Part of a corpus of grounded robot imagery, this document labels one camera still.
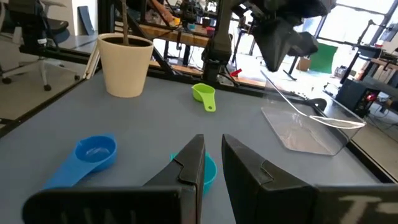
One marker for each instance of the green potted plant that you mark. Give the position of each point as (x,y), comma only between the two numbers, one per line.
(124,68)

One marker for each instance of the clear plastic basket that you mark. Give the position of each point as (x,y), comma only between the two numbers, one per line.
(304,133)

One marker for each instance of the green measuring cup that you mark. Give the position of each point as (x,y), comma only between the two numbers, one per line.
(203,91)

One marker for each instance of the blue measuring cup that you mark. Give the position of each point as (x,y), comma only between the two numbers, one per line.
(93,154)

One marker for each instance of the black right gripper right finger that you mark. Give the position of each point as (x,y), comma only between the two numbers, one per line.
(264,193)

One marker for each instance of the wooden workbench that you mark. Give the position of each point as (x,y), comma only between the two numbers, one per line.
(174,34)

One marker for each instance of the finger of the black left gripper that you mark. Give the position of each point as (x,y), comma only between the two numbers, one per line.
(306,43)
(276,43)

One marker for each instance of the black office chair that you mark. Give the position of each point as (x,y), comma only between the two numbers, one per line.
(31,28)

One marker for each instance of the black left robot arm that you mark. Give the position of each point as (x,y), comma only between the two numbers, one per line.
(219,40)

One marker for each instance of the green board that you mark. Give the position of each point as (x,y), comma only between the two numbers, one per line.
(323,59)

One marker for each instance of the brown cardboard box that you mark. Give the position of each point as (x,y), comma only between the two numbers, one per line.
(303,63)

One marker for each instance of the black computer case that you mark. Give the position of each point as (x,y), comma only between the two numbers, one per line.
(351,93)

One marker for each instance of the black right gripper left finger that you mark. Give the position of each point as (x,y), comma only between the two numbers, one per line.
(174,199)

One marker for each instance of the dark blue leaning panel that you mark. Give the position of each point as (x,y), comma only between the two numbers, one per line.
(85,20)

